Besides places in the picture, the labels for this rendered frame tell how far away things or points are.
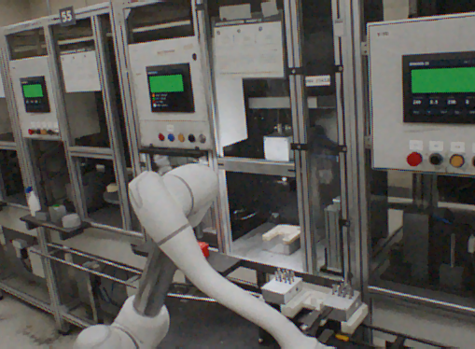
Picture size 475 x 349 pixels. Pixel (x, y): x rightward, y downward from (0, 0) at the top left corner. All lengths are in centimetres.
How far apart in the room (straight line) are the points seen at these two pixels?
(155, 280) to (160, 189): 40
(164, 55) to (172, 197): 91
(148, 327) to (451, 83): 119
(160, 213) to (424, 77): 83
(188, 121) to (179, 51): 29
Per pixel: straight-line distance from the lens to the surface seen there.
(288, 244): 198
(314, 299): 172
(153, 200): 121
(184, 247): 121
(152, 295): 158
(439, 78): 144
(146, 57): 210
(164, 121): 207
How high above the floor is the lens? 175
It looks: 13 degrees down
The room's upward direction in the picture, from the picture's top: 5 degrees counter-clockwise
